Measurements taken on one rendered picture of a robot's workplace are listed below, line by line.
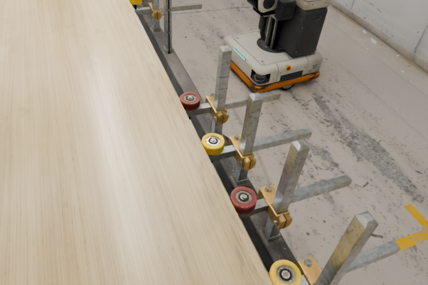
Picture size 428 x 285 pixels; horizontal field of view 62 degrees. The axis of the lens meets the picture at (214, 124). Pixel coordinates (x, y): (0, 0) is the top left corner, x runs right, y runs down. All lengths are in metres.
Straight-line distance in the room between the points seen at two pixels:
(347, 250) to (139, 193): 0.58
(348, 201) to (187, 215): 1.54
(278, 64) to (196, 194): 1.98
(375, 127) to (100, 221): 2.40
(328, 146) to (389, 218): 0.63
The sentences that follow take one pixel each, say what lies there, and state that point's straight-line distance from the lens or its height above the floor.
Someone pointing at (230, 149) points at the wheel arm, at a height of 0.85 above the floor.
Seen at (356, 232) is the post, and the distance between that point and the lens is 0.84.
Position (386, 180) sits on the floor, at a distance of 2.67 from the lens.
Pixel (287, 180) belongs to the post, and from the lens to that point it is 1.03.
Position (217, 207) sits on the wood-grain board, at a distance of 1.07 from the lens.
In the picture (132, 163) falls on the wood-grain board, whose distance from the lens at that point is 1.17.
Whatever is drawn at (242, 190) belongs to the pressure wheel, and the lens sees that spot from 1.11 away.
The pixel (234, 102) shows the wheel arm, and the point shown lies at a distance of 1.50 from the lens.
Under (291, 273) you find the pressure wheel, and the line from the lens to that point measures 1.00.
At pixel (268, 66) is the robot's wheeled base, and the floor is 0.28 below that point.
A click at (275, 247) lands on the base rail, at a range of 1.26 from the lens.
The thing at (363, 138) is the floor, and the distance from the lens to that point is 2.90.
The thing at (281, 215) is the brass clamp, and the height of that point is 0.85.
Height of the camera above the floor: 1.77
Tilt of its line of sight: 42 degrees down
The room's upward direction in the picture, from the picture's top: 6 degrees clockwise
